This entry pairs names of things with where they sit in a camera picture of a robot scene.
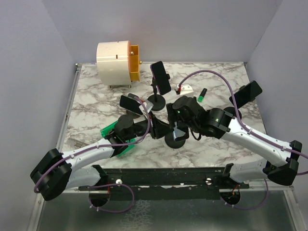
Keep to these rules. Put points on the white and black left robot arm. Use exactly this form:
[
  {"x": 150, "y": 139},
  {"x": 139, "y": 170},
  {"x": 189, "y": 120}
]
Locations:
[{"x": 58, "y": 171}]

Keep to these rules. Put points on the white cylindrical drum device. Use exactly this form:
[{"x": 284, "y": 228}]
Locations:
[{"x": 112, "y": 59}]

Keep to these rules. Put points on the silver-edged phone left rear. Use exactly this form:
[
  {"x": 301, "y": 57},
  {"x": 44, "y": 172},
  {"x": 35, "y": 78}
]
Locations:
[{"x": 123, "y": 102}]

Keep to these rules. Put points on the green plastic bin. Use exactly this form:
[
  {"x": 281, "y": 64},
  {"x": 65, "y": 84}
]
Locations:
[{"x": 105, "y": 131}]

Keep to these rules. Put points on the brown round phone stand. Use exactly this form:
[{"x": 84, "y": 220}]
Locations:
[{"x": 133, "y": 96}]

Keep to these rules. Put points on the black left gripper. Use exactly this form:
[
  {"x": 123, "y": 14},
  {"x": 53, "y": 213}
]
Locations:
[{"x": 159, "y": 128}]

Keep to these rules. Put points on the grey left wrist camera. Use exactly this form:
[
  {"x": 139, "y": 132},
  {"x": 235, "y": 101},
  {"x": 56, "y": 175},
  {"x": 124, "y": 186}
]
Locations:
[{"x": 148, "y": 105}]

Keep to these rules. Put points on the black right phone stand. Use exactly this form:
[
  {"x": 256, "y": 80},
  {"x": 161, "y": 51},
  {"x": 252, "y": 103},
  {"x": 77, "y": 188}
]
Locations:
[{"x": 232, "y": 111}]

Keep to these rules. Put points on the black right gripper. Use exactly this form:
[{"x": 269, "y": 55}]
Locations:
[{"x": 172, "y": 112}]

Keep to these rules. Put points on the black phone right side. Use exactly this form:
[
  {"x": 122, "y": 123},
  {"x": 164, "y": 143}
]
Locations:
[{"x": 246, "y": 94}]

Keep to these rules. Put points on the black phone with silver edge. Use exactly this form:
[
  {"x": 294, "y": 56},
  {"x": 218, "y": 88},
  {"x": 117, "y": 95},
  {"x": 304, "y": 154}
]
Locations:
[{"x": 180, "y": 134}]

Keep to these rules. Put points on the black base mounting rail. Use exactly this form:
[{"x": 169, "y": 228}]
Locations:
[{"x": 163, "y": 184}]

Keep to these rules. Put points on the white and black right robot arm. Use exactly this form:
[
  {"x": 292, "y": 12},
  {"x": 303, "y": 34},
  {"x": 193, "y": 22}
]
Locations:
[{"x": 279, "y": 162}]

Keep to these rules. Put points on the black round-base front stand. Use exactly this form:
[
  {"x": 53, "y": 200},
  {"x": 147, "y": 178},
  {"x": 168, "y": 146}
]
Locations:
[{"x": 171, "y": 143}]

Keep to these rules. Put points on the green and black marker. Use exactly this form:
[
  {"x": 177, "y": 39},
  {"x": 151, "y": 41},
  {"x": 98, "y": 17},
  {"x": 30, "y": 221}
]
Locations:
[{"x": 202, "y": 95}]

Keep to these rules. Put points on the tall black phone stand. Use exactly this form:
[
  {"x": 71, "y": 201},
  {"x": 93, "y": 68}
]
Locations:
[{"x": 158, "y": 100}]

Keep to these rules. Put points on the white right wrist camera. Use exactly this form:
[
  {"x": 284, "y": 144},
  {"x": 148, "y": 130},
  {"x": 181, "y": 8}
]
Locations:
[{"x": 184, "y": 89}]

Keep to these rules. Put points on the purple-edged black phone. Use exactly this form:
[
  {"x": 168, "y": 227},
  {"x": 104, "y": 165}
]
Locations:
[{"x": 161, "y": 77}]

